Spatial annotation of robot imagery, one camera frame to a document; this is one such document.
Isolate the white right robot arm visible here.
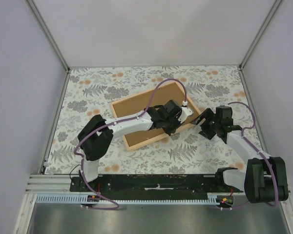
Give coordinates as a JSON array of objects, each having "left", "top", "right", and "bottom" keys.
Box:
[{"left": 191, "top": 106, "right": 289, "bottom": 206}]

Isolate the floral patterned table mat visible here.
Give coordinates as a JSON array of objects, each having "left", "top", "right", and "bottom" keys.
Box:
[{"left": 44, "top": 66, "right": 260, "bottom": 175}]

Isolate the left aluminium frame post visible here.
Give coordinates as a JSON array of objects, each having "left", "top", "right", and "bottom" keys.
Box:
[{"left": 25, "top": 0, "right": 70, "bottom": 73}]

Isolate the aluminium frame post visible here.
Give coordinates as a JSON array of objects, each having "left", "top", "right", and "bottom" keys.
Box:
[
  {"left": 25, "top": 0, "right": 70, "bottom": 73},
  {"left": 239, "top": 0, "right": 283, "bottom": 71}
]

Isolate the light wooden picture frame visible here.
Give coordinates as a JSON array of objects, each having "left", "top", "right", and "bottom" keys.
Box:
[{"left": 110, "top": 81, "right": 202, "bottom": 152}]

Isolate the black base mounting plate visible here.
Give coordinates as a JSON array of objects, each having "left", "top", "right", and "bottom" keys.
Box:
[{"left": 69, "top": 174, "right": 241, "bottom": 193}]

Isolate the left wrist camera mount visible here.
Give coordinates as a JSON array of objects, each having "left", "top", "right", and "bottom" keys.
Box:
[{"left": 178, "top": 101, "right": 193, "bottom": 124}]

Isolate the brown cardboard backing board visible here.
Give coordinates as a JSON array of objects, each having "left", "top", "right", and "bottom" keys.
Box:
[{"left": 113, "top": 84, "right": 198, "bottom": 148}]

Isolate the white slotted cable duct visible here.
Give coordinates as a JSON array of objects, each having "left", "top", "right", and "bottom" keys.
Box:
[{"left": 36, "top": 192, "right": 222, "bottom": 205}]

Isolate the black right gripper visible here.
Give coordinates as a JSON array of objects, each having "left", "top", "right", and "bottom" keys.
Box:
[{"left": 189, "top": 108, "right": 220, "bottom": 140}]

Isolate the right aluminium frame post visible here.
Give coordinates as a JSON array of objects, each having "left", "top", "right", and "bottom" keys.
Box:
[{"left": 239, "top": 0, "right": 283, "bottom": 71}]

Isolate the aluminium front rail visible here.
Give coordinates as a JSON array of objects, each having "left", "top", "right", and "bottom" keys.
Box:
[{"left": 26, "top": 173, "right": 293, "bottom": 195}]

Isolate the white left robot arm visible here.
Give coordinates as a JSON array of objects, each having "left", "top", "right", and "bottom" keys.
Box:
[{"left": 74, "top": 100, "right": 193, "bottom": 192}]

